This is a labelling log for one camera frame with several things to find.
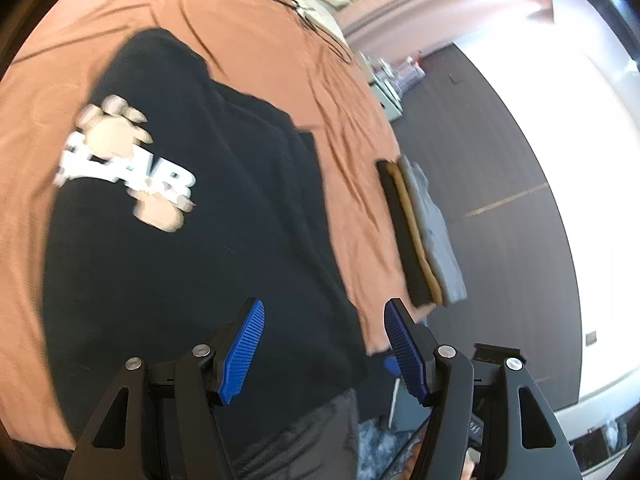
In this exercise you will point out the stack of folded clothes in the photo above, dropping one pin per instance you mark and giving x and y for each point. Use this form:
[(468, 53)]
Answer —
[(442, 255)]

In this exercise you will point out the grey wall socket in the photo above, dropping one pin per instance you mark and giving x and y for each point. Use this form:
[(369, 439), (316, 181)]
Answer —
[(591, 337)]

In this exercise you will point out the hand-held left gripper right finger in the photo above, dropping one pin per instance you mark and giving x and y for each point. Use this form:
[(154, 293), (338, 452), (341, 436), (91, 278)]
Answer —
[(402, 350)]

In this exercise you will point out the black printed t-shirt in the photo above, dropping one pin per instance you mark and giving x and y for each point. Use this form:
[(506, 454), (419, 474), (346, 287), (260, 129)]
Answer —
[(225, 260)]

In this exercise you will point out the mauve curtain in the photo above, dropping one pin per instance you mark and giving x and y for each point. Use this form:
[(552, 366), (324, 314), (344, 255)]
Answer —
[(425, 5)]

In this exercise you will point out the white nightstand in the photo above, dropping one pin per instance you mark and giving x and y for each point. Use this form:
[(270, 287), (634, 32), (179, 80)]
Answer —
[(387, 100)]

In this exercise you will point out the folded tan garment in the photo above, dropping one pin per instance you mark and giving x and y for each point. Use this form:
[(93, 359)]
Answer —
[(426, 260)]

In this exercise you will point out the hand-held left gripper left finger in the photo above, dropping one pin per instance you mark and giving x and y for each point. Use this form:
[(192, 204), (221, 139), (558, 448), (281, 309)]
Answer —
[(245, 350)]

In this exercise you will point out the blue grey fluffy rug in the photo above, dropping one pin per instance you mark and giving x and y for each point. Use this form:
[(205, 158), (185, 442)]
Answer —
[(380, 445)]

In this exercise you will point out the striped gift bag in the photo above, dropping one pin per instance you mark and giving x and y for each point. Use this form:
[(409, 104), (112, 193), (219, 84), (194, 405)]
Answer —
[(410, 70)]

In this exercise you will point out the folded black garment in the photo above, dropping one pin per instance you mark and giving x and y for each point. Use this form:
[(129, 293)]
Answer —
[(407, 240)]

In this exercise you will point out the orange blanket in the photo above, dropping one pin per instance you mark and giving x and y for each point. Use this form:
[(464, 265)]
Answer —
[(350, 185)]

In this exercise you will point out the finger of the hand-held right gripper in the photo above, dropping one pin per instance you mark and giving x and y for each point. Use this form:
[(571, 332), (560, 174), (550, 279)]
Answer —
[(391, 364)]

